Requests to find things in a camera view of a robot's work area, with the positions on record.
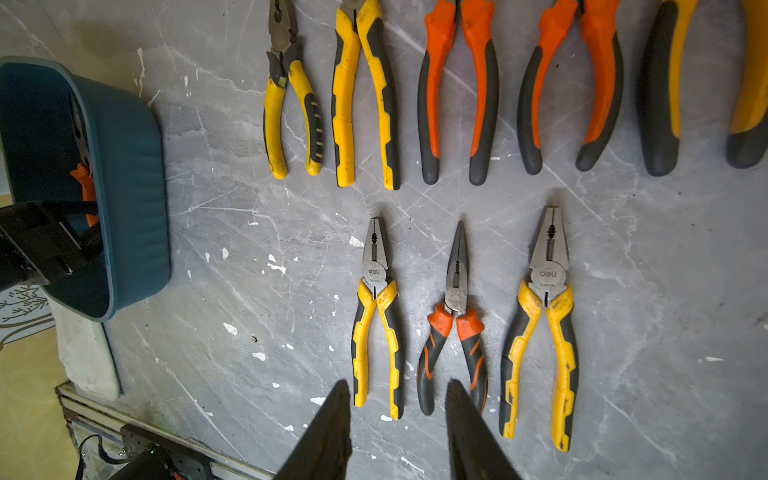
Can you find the white green work glove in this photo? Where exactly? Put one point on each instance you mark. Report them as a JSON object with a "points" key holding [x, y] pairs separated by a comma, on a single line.
{"points": [[85, 354]]}

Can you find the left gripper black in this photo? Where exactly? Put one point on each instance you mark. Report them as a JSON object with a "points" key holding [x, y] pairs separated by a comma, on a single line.
{"points": [[40, 246]]}

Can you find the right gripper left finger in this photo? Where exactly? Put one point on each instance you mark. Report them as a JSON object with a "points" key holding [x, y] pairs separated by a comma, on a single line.
{"points": [[324, 450]]}

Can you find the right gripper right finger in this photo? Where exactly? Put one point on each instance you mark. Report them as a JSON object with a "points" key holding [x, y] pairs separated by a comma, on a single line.
{"points": [[474, 453]]}

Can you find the aluminium front rail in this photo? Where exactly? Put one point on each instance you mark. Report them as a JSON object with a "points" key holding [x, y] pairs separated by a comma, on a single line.
{"points": [[113, 445]]}

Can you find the small orange black pliers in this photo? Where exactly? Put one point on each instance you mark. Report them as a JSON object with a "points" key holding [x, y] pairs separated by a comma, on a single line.
{"points": [[454, 313]]}

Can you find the teal plastic storage box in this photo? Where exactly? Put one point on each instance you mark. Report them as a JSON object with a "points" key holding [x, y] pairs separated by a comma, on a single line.
{"points": [[40, 153]]}

